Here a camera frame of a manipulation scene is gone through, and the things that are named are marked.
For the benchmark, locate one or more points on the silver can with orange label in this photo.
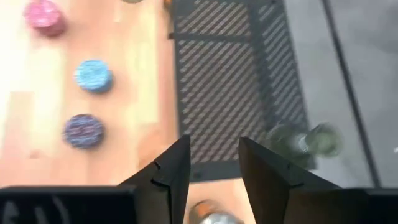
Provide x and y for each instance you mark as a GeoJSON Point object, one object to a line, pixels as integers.
{"type": "Point", "coordinates": [214, 217]}

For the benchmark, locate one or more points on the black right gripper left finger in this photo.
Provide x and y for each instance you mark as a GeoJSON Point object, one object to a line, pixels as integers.
{"type": "Point", "coordinates": [168, 186]}

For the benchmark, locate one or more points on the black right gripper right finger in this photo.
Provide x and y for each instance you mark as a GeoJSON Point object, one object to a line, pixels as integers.
{"type": "Point", "coordinates": [270, 193]}

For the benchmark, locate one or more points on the ribbed glass candlestick holder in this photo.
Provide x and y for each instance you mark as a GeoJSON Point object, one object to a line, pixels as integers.
{"type": "Point", "coordinates": [323, 140]}

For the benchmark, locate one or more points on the black perforated metal shelf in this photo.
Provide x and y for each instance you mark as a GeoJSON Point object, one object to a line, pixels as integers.
{"type": "Point", "coordinates": [217, 93]}

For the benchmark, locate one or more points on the blue candle tin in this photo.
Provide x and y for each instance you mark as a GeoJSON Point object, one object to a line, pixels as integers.
{"type": "Point", "coordinates": [93, 74]}

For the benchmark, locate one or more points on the pink candle tin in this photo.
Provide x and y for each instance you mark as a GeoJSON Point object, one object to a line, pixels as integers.
{"type": "Point", "coordinates": [43, 15]}

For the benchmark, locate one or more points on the purple patterned candle tin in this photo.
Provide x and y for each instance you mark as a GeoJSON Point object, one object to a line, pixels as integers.
{"type": "Point", "coordinates": [83, 130]}

